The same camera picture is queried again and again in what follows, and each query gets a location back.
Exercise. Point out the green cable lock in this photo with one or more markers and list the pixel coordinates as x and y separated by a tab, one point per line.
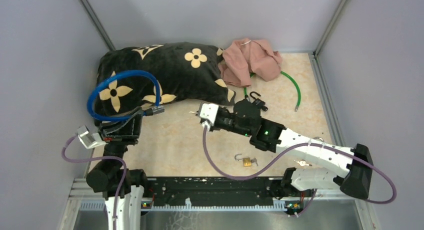
299	95

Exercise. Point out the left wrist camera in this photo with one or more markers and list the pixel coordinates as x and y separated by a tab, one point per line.
89	140

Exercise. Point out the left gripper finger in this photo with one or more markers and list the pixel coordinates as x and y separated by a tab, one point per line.
129	130
115	123

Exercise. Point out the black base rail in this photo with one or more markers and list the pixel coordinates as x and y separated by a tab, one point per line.
214	191

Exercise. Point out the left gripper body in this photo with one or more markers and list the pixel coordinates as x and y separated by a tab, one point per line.
126	140

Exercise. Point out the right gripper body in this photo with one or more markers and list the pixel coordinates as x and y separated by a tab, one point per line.
226	122

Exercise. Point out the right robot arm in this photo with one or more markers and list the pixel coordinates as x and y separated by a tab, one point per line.
345	168

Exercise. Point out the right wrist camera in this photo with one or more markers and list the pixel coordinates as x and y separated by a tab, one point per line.
207	113

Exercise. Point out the blue cable lock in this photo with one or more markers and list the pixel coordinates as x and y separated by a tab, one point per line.
102	85

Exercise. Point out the black floral pillow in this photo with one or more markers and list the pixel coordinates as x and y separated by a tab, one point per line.
184	70

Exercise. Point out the black padlock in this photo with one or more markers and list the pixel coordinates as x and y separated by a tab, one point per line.
257	101

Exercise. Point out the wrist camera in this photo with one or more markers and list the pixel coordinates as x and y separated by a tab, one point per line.
207	113
89	140

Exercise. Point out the silver keys by padlock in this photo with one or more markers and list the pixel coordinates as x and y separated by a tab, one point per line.
303	163

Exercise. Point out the pink cloth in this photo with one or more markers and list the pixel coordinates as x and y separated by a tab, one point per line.
247	56

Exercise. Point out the small brass padlock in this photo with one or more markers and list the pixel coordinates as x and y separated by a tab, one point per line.
247	161

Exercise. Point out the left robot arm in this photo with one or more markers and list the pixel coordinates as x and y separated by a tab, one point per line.
107	177

